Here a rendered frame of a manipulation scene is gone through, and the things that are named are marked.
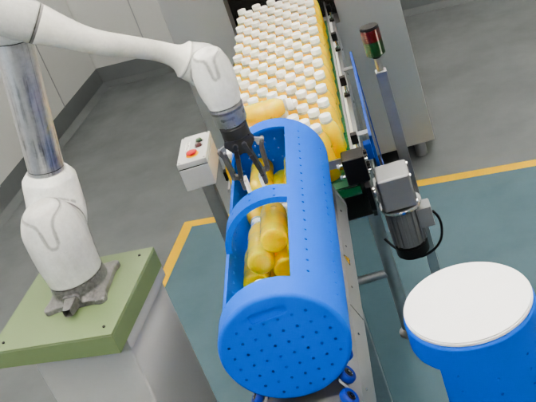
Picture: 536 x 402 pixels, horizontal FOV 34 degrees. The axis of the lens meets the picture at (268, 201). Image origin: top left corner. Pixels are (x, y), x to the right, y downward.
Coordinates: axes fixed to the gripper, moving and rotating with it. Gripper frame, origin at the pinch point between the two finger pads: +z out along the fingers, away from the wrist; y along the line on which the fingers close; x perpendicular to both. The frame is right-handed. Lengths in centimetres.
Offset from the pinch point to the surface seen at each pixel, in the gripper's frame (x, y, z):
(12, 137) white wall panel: 327, -205, 83
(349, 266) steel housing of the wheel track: -11.0, 18.5, 26.3
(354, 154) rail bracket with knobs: 28.7, 26.9, 13.6
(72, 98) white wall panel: 419, -187, 100
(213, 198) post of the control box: 44, -23, 23
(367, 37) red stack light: 61, 40, -10
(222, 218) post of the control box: 44, -23, 31
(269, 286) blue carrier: -64, 7, -10
